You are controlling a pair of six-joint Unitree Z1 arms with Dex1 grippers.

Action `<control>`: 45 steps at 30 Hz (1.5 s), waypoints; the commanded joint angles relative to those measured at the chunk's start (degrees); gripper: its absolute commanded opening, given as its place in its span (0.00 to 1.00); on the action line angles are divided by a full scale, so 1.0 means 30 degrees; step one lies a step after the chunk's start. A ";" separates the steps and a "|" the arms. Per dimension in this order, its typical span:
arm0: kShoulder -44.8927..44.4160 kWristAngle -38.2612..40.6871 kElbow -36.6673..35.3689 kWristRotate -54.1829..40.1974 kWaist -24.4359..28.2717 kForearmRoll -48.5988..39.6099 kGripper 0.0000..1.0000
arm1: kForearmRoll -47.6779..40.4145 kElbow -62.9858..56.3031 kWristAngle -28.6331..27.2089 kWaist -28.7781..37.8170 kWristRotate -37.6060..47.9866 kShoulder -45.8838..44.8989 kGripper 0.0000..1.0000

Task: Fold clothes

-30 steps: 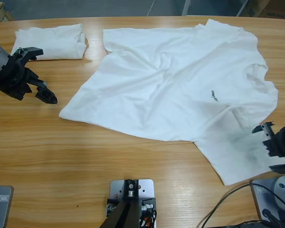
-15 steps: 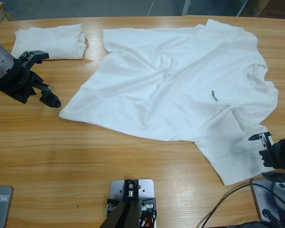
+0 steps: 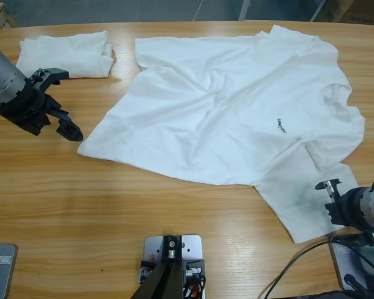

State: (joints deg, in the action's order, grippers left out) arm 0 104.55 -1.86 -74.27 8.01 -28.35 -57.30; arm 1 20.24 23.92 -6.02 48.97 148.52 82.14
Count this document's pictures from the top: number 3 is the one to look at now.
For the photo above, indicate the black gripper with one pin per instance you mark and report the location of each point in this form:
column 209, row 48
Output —
column 352, row 208
column 28, row 106

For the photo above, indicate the white T-shirt with black print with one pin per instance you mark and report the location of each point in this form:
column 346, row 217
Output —
column 221, row 109

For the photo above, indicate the folded white T-shirt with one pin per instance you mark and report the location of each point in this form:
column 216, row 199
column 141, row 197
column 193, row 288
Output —
column 68, row 53

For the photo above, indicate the wooden pallet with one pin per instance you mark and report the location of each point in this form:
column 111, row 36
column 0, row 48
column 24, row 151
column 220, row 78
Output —
column 0, row 15

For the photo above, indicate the white mounting block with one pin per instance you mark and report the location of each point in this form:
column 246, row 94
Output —
column 194, row 246

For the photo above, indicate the white metal leg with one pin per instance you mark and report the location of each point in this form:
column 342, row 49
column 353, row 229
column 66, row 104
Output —
column 245, row 9
column 318, row 9

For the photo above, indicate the cardboard box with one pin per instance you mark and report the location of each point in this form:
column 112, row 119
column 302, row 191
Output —
column 361, row 9

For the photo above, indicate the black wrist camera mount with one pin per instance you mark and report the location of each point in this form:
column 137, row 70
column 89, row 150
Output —
column 57, row 75

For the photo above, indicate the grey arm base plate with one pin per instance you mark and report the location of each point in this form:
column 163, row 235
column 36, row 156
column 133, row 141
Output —
column 341, row 264
column 3, row 277

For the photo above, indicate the dark camera post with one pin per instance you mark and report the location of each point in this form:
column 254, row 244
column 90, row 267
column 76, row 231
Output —
column 165, row 280

